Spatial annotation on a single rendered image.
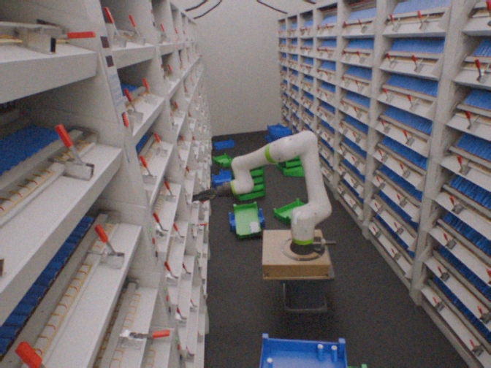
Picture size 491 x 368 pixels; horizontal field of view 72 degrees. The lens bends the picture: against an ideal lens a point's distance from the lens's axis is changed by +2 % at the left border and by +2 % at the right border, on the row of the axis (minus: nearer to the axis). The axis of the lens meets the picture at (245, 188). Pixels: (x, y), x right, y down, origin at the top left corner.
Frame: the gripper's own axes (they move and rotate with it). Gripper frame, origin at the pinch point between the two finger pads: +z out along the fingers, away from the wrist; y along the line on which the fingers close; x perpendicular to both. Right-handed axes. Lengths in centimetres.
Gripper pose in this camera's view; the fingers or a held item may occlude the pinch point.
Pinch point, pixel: (192, 198)
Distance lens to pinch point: 216.4
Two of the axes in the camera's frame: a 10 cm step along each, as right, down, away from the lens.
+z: -9.7, 2.5, 0.2
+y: -0.9, -4.0, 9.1
